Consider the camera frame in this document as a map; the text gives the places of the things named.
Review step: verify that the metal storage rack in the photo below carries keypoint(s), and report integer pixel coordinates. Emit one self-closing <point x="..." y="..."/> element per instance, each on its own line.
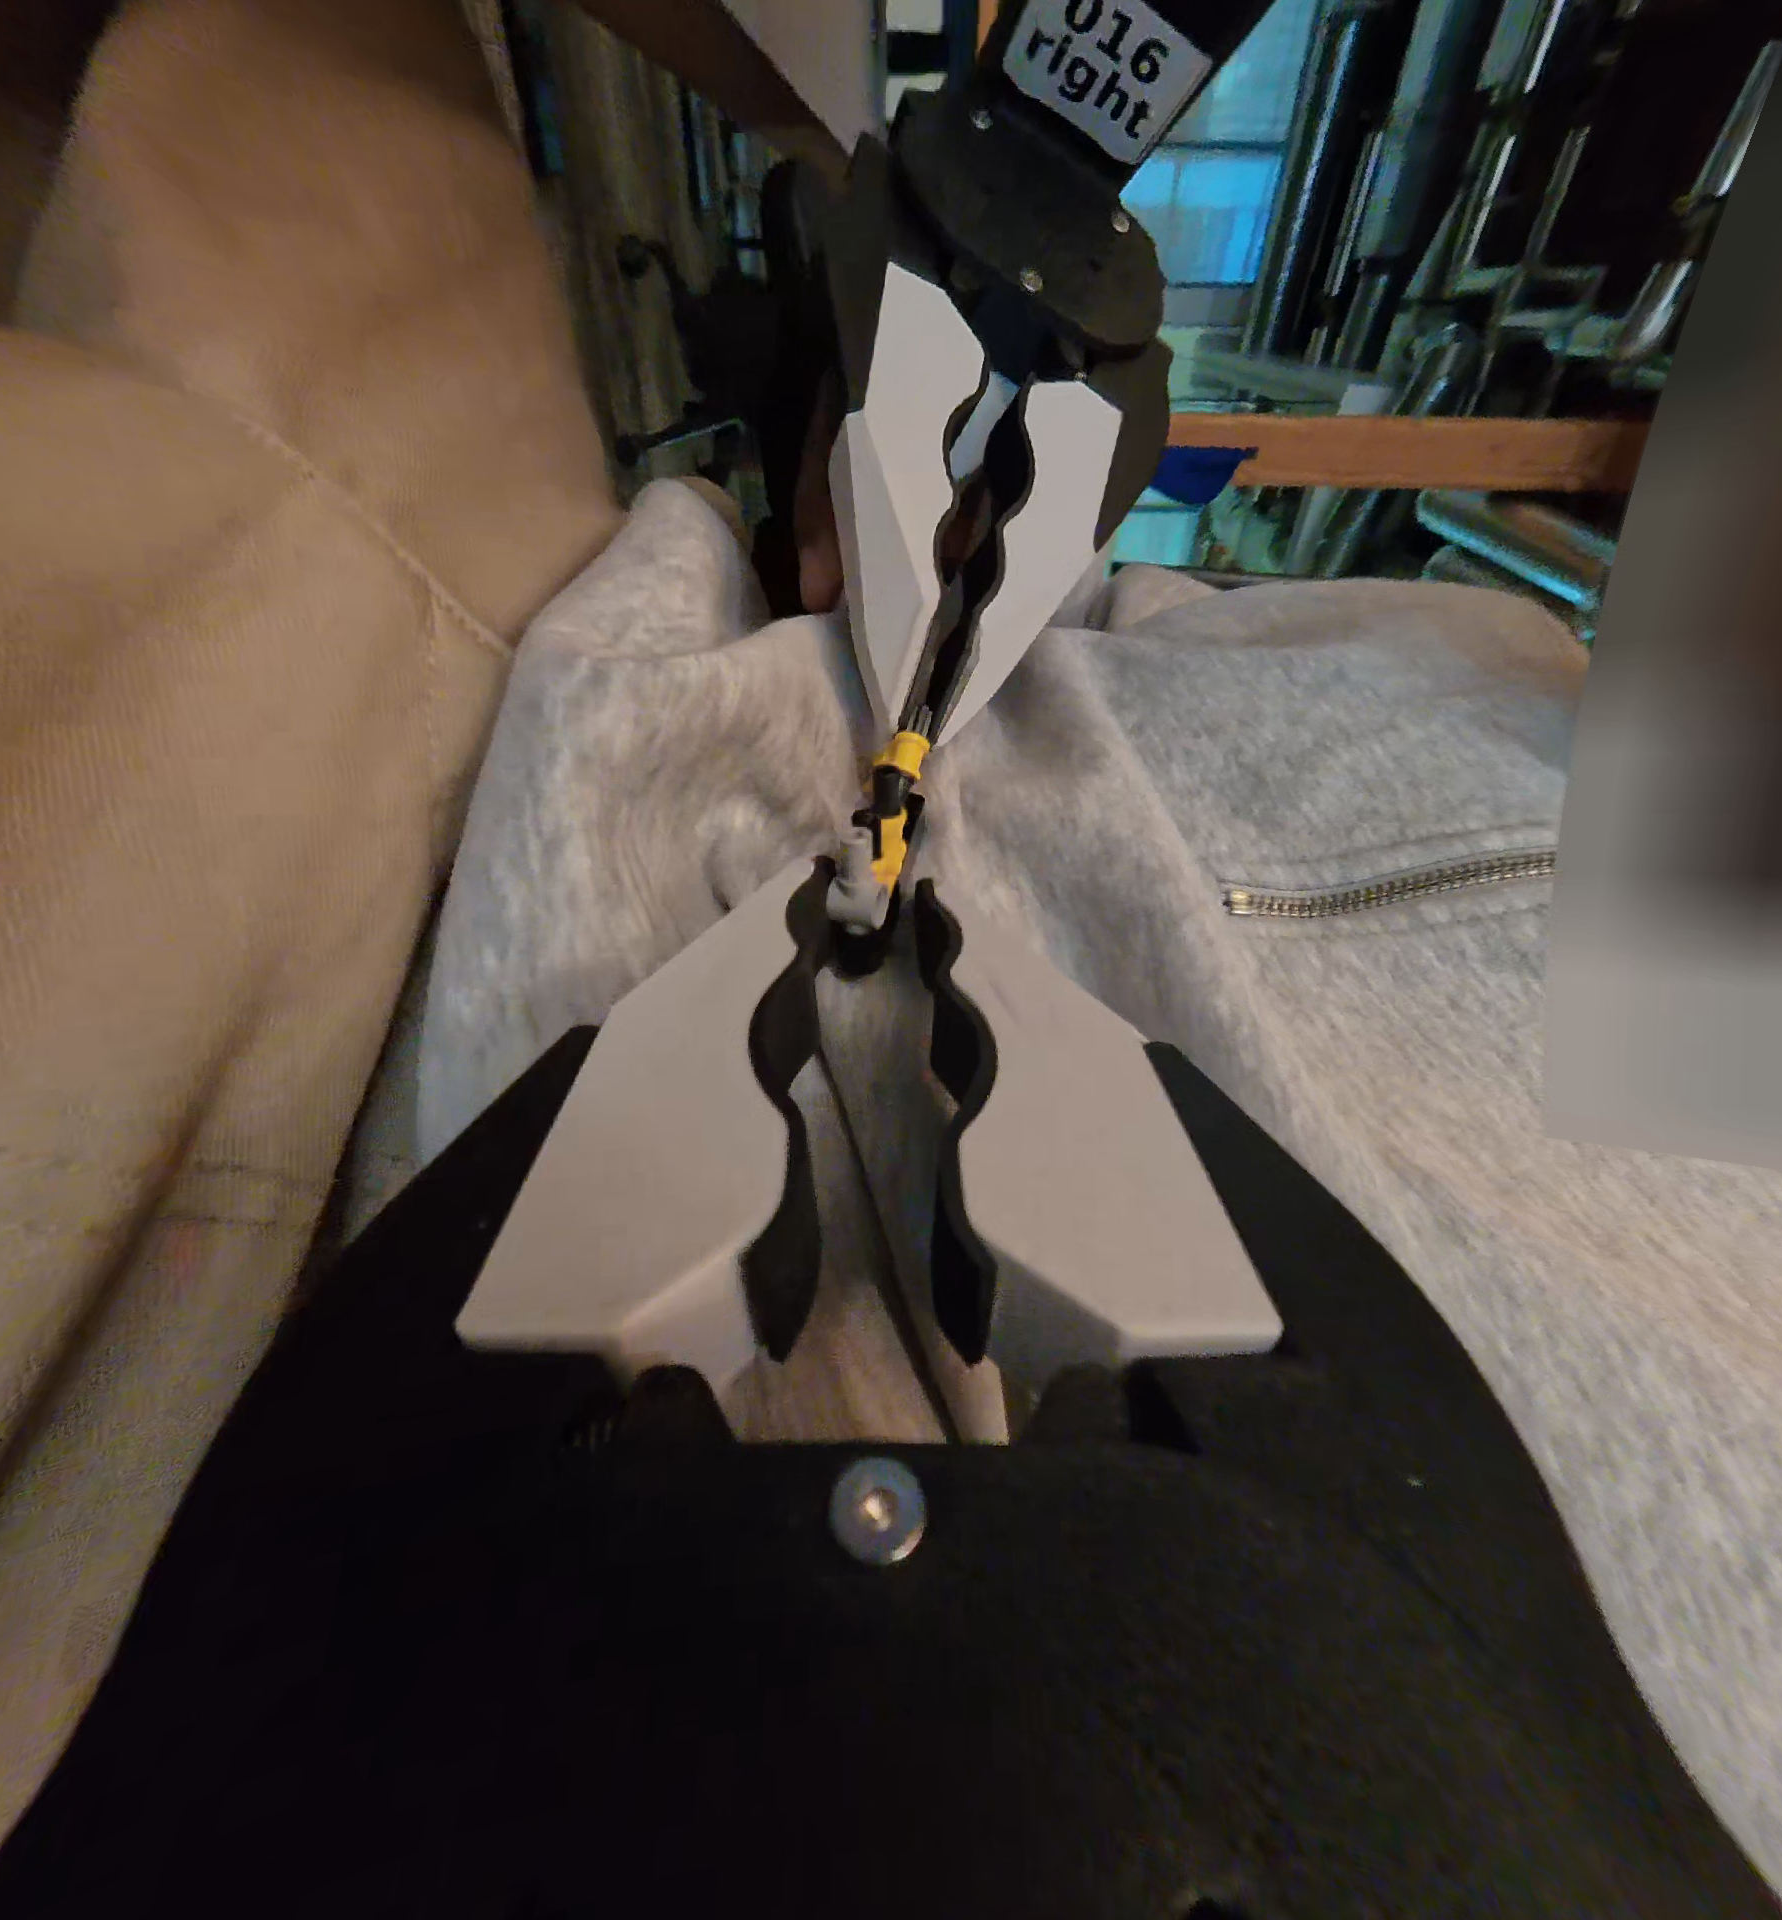
<point x="606" y="148"/>
<point x="1426" y="227"/>

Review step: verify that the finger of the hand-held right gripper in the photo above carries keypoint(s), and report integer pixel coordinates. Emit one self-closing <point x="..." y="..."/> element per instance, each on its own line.
<point x="895" y="431"/>
<point x="1063" y="499"/>

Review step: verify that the wooden plank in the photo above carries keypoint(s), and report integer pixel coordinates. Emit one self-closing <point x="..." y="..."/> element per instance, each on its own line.
<point x="1426" y="449"/>

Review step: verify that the grey fleece jacket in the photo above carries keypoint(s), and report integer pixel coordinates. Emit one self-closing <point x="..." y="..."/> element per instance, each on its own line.
<point x="1277" y="752"/>

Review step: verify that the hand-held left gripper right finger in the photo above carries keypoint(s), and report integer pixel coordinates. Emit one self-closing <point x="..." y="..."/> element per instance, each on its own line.
<point x="1116" y="1205"/>

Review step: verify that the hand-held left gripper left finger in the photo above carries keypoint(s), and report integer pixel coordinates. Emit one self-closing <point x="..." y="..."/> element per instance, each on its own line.
<point x="637" y="1189"/>

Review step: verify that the beige cotton garment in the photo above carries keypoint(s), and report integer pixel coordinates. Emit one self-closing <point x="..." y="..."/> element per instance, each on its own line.
<point x="231" y="752"/>

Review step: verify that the person's right hand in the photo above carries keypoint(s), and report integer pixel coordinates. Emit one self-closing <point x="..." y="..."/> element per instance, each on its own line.
<point x="820" y="549"/>

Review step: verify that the black axle with yellow bush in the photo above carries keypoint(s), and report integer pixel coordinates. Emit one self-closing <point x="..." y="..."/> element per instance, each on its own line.
<point x="903" y="752"/>

